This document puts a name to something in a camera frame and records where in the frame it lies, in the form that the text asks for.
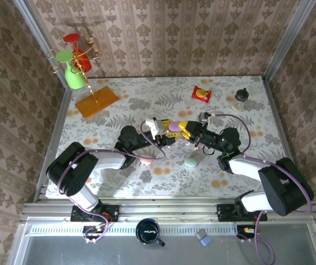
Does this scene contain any purple earbud charging case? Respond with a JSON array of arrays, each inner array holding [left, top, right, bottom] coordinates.
[[168, 120, 183, 133]]

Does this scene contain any pale green earbud charging case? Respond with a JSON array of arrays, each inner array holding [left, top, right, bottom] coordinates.
[[184, 153, 207, 168]]

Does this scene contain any pink earbud charging case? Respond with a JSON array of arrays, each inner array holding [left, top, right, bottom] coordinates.
[[140, 153, 154, 166]]

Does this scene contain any red snack packet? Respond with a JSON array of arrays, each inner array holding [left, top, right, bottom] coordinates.
[[191, 85, 212, 103]]

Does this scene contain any floral patterned tablecloth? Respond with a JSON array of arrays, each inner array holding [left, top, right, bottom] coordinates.
[[38, 76, 303, 198]]

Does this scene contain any gold rack with wooden base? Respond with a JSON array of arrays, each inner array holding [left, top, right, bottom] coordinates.
[[46, 23, 120, 120]]

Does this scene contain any clear bottle with black cap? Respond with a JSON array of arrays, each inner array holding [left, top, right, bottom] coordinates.
[[231, 87, 249, 113]]

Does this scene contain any green plastic wine glass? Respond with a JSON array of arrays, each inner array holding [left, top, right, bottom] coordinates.
[[55, 50, 86, 90]]

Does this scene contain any slotted metal strip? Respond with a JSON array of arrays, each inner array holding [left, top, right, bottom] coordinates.
[[26, 222, 240, 236]]

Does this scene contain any black mug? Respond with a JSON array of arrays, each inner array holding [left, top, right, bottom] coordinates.
[[135, 218, 166, 247]]

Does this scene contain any black connector box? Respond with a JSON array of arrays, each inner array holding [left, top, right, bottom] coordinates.
[[82, 225, 108, 243], [236, 225, 258, 241]]

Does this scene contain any small blue grey box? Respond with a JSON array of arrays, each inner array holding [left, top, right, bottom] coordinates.
[[195, 228, 213, 247]]

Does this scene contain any red plastic wine glass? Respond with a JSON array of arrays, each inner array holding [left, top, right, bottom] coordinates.
[[63, 33, 93, 74]]

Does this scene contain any grey metal shelf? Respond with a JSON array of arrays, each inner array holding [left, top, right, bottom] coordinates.
[[8, 216, 316, 265]]

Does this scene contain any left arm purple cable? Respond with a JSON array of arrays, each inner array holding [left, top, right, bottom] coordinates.
[[56, 120, 167, 243]]

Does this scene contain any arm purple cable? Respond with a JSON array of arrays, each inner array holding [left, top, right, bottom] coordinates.
[[211, 113, 314, 265], [56, 120, 167, 243]]

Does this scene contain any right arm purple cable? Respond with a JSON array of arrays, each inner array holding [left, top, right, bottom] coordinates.
[[211, 113, 314, 265]]

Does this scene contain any aluminium cross rail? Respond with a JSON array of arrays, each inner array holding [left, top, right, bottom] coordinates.
[[19, 196, 316, 223]]

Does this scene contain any aluminium side rail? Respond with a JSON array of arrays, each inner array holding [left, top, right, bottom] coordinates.
[[32, 87, 74, 204]]

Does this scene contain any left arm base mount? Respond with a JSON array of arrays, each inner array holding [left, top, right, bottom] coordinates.
[[69, 204, 120, 223]]

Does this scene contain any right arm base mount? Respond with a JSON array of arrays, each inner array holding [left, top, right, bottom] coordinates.
[[217, 203, 268, 222]]

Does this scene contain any aluminium frame post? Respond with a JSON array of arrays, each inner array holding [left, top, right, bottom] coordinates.
[[12, 0, 74, 92], [261, 0, 316, 82]]

